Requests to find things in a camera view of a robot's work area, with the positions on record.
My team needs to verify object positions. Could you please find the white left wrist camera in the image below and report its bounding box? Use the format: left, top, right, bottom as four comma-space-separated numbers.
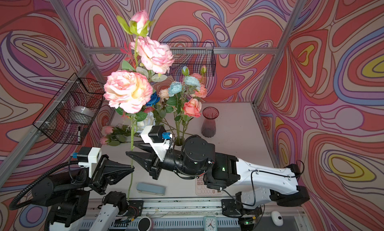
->
72, 147, 102, 169

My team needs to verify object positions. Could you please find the white computer mouse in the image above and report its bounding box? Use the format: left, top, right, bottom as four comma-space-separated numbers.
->
271, 211, 284, 227

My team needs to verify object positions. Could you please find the light blue flower stem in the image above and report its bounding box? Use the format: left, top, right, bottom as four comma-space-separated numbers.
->
165, 66, 200, 137

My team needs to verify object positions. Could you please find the round black speaker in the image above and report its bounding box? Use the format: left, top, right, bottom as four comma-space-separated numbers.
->
137, 217, 154, 231

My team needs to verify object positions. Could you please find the coral pink rose stem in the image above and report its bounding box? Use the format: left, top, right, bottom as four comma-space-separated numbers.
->
181, 98, 202, 137

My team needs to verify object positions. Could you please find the purple glass vase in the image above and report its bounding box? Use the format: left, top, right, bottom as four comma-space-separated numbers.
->
201, 107, 220, 138

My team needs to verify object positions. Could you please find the back black wire basket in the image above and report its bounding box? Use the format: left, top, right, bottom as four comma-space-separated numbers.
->
166, 41, 216, 79

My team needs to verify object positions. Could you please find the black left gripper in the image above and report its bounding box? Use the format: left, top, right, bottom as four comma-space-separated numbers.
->
62, 158, 133, 201

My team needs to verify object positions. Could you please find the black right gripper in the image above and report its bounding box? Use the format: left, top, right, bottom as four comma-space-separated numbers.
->
127, 139, 204, 180

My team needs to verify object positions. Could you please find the small green clock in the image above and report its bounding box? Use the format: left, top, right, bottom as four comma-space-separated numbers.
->
204, 216, 218, 231

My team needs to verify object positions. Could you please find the white tape roll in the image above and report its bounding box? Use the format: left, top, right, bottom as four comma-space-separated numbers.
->
70, 106, 95, 125

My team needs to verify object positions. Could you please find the large pink peony stem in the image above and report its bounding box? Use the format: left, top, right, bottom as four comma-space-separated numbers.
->
103, 10, 175, 200

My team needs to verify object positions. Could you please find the blue artificial rose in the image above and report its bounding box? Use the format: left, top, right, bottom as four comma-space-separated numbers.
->
146, 92, 161, 107

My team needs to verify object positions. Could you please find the light blue eraser box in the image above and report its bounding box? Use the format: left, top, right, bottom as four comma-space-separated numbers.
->
137, 183, 166, 196

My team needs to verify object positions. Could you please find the black wire basket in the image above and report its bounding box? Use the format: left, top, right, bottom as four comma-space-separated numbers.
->
166, 41, 216, 79
33, 74, 104, 145

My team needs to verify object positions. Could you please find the pile of artificial flowers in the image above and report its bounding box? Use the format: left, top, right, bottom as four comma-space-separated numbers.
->
100, 124, 131, 146

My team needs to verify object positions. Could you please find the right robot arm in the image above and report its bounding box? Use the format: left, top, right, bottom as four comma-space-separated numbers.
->
126, 135, 310, 216

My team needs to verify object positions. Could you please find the cream artificial flower stem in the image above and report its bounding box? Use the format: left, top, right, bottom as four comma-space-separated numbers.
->
159, 89, 170, 101

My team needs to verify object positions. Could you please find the pink calculator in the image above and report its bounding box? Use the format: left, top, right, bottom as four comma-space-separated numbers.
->
195, 177, 222, 197

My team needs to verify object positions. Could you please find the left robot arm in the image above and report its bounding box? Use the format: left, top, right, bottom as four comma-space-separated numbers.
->
9, 154, 135, 231

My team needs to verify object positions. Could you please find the pink peach flower stem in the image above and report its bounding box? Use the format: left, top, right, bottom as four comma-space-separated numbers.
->
191, 65, 208, 98

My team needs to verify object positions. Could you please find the white ribbed vase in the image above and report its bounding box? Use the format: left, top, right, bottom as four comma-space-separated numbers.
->
174, 136, 185, 146

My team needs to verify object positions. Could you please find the white artificial rose stem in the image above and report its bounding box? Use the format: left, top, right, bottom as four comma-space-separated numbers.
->
136, 112, 155, 133

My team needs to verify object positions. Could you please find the left black wire basket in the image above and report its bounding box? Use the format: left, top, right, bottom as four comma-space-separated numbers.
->
33, 74, 104, 145

